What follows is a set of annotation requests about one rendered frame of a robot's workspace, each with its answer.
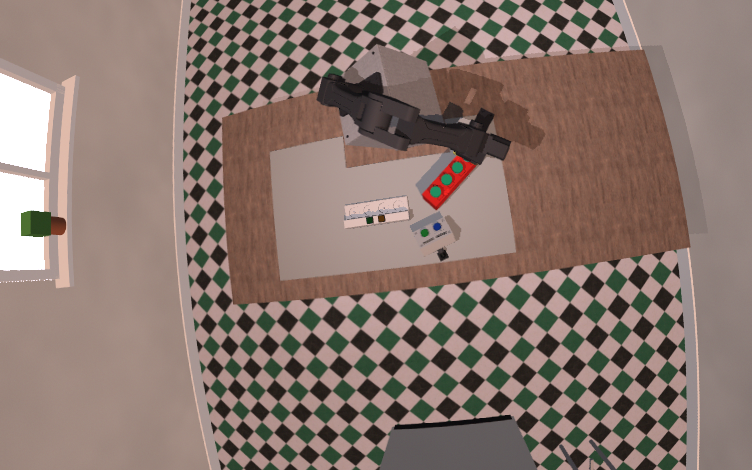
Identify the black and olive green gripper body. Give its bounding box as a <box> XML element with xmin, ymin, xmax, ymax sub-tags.
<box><xmin>456</xmin><ymin>152</ymin><xmax>486</xmax><ymax>165</ymax></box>

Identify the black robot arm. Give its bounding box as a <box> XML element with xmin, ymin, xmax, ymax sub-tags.
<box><xmin>317</xmin><ymin>72</ymin><xmax>511</xmax><ymax>161</ymax></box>

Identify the light grey flat mat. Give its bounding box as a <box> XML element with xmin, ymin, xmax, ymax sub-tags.
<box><xmin>270</xmin><ymin>136</ymin><xmax>516</xmax><ymax>281</ymax></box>

